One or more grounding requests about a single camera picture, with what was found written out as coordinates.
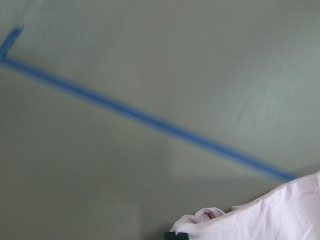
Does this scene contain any pink t-shirt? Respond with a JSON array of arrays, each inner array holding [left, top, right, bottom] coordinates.
[[171, 172, 320, 240]]

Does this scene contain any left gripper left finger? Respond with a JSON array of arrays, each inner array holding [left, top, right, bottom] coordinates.
[[163, 231, 176, 240]]

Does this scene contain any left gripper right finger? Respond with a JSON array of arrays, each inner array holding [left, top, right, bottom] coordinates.
[[176, 232, 188, 240]]

